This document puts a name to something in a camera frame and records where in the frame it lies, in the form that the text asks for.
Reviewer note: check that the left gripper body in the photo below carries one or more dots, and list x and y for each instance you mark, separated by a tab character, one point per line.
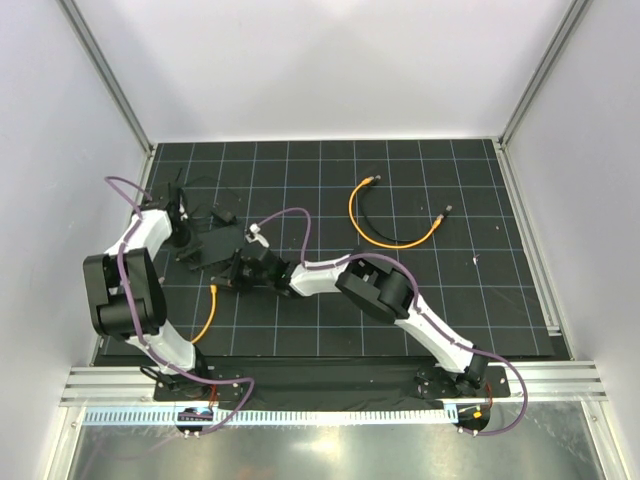
182	236

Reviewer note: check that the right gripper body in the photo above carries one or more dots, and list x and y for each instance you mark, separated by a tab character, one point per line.
247	278

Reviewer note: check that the black network switch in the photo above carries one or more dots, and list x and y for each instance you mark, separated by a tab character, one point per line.
214	250

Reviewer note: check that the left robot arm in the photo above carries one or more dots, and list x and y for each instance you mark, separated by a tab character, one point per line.
124	294

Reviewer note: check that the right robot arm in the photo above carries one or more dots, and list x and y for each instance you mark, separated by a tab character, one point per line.
379	286

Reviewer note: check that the black power adapter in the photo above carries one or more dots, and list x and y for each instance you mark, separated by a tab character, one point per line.
222	218

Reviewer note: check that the black grid mat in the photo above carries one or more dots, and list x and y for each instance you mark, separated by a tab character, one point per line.
349	248

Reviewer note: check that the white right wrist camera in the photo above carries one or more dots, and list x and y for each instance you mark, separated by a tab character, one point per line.
253	234

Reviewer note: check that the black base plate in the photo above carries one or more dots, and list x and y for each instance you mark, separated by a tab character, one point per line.
331	384

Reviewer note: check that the aluminium frame rail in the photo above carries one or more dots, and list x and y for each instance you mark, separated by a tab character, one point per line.
554	381

